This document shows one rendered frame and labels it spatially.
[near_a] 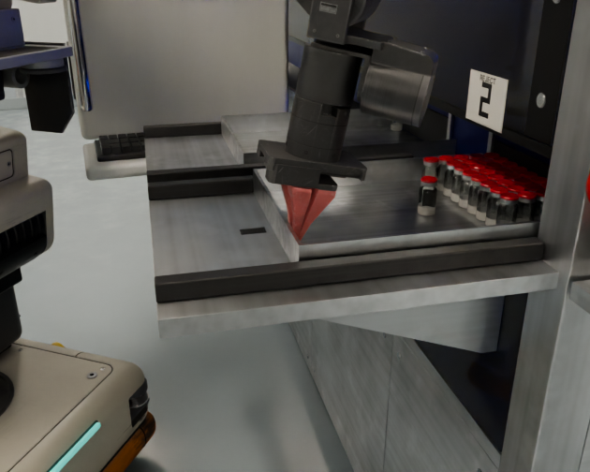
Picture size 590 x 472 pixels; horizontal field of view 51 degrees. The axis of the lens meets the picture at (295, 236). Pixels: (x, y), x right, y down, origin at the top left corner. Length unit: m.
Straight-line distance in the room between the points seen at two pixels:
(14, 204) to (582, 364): 0.92
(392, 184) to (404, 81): 0.33
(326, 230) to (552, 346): 0.27
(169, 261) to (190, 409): 1.24
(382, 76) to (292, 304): 0.22
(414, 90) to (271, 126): 0.64
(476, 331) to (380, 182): 0.26
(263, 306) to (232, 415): 1.29
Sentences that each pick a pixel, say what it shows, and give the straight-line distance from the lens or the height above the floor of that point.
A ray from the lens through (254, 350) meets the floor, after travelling 2.11.
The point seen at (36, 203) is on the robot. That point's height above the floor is 0.77.
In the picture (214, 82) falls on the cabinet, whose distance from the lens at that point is 1.53.
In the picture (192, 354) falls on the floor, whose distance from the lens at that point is 2.11.
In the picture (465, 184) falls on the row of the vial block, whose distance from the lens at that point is 0.82.
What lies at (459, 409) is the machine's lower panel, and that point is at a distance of 0.95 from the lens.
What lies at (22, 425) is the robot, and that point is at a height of 0.28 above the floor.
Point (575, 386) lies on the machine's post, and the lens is 0.77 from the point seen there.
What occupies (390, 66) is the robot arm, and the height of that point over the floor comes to 1.08.
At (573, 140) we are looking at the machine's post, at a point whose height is 1.01.
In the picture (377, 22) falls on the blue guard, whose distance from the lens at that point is 1.12.
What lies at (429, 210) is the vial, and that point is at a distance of 0.78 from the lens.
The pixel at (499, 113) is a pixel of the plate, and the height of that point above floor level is 1.01.
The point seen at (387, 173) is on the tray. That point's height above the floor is 0.90.
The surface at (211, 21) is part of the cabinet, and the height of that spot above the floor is 1.05.
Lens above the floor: 1.16
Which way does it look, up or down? 23 degrees down
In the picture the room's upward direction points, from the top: straight up
